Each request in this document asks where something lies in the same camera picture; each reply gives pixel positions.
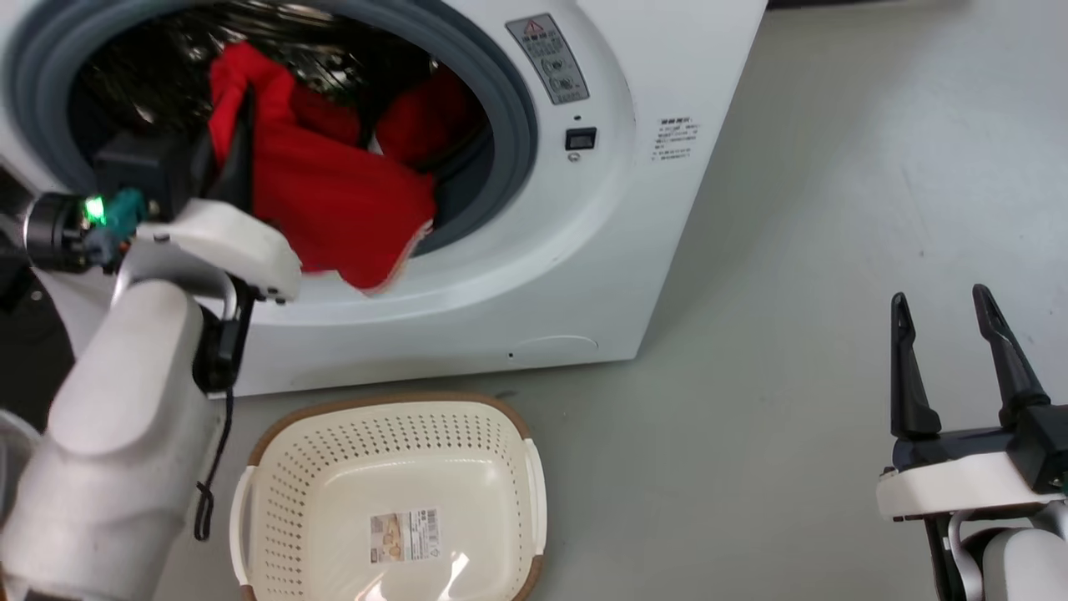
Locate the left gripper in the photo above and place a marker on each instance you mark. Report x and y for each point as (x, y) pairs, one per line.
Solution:
(242, 246)

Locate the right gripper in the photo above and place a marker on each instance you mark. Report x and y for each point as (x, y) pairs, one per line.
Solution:
(968, 484)

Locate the large red cloth garment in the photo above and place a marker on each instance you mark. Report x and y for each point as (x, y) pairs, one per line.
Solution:
(334, 200)

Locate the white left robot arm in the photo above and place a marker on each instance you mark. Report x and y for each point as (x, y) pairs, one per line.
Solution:
(125, 417)

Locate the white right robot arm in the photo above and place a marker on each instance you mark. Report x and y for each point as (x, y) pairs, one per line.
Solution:
(1026, 568)

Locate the cream perforated laundry basket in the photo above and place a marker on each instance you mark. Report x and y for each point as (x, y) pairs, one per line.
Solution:
(334, 467)

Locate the white front-load washing machine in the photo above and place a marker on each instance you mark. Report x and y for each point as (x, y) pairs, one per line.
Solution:
(584, 275)

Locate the paper label in basket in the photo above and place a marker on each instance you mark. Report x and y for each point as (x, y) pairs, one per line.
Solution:
(405, 534)

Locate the shiny steel washer drum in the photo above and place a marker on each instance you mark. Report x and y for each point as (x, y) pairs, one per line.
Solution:
(150, 75)

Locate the small red cloth garment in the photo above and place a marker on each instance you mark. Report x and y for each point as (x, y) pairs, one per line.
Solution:
(430, 117)

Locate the grey rubber door gasket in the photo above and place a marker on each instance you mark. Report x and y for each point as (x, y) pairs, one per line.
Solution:
(513, 108)

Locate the grey warning label sticker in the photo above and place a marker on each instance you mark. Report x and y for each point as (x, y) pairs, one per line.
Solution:
(546, 58)

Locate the black door latch socket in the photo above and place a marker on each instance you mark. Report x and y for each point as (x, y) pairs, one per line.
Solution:
(581, 138)

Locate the round filter cover panel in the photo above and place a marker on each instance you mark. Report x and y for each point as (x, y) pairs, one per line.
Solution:
(557, 347)

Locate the small printed text sticker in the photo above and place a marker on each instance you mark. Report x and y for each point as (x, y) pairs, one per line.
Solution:
(676, 139)

